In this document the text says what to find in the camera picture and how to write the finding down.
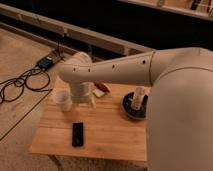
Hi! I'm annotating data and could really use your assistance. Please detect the white sponge block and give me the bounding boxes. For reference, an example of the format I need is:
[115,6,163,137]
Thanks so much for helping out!
[93,89,105,98]

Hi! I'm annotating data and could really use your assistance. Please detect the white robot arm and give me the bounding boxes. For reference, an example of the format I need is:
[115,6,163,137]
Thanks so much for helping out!
[59,47,213,171]

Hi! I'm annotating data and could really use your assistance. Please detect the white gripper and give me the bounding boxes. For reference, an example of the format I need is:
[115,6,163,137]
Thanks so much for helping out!
[69,82,95,107]

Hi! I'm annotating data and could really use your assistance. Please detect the white cylinder in bowl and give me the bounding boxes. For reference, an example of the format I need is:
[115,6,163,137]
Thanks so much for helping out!
[131,86,145,110]

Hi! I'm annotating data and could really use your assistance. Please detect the blue power adapter box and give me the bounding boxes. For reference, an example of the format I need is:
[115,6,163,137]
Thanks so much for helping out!
[36,56,54,71]

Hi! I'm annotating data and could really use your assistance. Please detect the black remote control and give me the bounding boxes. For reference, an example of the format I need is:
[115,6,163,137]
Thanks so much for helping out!
[72,122,84,147]

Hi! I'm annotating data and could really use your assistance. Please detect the wooden table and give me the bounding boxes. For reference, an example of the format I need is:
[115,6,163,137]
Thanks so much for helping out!
[29,84,147,162]

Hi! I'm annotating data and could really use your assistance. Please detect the black bowl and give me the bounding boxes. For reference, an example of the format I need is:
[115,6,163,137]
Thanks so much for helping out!
[122,92,148,120]

